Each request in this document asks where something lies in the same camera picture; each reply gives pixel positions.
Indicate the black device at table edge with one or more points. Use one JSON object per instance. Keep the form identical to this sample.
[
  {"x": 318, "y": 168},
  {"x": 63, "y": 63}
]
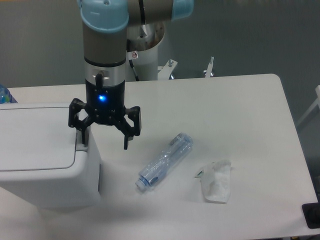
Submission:
[{"x": 311, "y": 213}]

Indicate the white frame at right edge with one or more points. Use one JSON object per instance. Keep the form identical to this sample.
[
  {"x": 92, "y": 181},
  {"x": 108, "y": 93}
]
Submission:
[{"x": 311, "y": 111}]

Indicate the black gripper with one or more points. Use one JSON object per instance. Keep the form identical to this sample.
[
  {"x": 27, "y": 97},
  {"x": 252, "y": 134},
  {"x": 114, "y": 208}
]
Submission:
[{"x": 105, "y": 106}]

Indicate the white push-lid trash can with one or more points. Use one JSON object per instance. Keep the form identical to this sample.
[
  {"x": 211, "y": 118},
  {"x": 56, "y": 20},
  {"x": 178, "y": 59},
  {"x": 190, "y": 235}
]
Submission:
[{"x": 43, "y": 160}]

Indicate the crumpled white plastic wrapper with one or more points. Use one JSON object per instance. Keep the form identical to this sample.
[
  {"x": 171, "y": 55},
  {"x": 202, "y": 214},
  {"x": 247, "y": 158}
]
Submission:
[{"x": 215, "y": 181}]

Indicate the clear empty plastic bottle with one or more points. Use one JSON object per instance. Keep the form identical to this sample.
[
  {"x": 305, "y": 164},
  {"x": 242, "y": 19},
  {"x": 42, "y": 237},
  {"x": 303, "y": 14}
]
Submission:
[{"x": 155, "y": 171}]

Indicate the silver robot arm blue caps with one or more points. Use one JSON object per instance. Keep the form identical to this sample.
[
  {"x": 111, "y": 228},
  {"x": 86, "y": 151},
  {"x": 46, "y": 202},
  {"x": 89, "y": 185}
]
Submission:
[{"x": 105, "y": 44}]

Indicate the blue labelled water bottle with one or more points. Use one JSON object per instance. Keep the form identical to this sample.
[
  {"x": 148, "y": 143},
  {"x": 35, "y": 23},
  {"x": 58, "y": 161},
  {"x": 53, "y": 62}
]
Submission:
[{"x": 6, "y": 96}]

